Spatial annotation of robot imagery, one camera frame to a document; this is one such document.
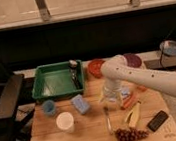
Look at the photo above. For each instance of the silver metal fork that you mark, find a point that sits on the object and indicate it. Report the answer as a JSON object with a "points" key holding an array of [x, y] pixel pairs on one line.
{"points": [[105, 110]]}

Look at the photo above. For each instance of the purple bowl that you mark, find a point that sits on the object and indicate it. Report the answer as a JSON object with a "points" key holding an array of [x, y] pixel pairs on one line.
{"points": [[133, 60]]}

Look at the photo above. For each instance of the blue sponge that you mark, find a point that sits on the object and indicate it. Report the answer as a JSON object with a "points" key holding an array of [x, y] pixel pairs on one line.
{"points": [[80, 104]]}

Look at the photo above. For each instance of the white paper cup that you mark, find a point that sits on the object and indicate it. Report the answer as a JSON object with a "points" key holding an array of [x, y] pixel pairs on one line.
{"points": [[65, 122]]}

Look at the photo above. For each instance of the dish brush in tray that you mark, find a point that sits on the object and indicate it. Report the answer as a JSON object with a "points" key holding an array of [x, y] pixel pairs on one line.
{"points": [[73, 66]]}

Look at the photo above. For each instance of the blue plastic cup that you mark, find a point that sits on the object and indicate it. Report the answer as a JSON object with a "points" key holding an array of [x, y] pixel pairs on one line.
{"points": [[49, 107]]}

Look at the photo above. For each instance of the black rectangular box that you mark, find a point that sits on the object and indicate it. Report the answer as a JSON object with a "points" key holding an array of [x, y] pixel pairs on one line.
{"points": [[157, 121]]}

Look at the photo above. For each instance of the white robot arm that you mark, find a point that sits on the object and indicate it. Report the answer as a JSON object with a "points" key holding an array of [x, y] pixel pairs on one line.
{"points": [[116, 69]]}

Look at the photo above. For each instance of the apple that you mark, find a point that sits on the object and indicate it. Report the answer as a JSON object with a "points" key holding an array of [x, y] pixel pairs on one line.
{"points": [[141, 88]]}

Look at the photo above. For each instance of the blue crumpled cloth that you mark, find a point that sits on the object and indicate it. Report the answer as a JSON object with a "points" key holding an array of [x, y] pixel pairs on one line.
{"points": [[125, 92]]}

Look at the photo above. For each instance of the yellow banana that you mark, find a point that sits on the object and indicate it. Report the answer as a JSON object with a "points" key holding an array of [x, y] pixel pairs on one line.
{"points": [[133, 116]]}

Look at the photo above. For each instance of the black chair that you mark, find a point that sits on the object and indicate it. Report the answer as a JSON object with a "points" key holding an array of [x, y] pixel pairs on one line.
{"points": [[9, 99]]}

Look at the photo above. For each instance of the grey round dish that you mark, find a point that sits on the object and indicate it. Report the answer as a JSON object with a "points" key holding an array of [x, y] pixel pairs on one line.
{"points": [[168, 47]]}

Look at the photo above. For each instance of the red bowl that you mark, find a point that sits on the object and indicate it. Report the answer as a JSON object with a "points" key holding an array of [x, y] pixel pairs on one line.
{"points": [[94, 67]]}

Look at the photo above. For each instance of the bunch of red grapes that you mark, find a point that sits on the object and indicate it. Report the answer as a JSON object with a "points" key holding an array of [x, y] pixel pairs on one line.
{"points": [[131, 134]]}

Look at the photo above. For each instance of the green plastic tray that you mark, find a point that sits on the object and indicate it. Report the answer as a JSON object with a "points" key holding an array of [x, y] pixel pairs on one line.
{"points": [[54, 81]]}

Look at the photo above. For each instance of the orange carrot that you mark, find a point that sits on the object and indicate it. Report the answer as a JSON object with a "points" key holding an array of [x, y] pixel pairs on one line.
{"points": [[129, 101]]}

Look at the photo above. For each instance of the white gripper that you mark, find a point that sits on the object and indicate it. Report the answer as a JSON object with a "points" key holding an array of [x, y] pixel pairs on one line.
{"points": [[111, 90]]}

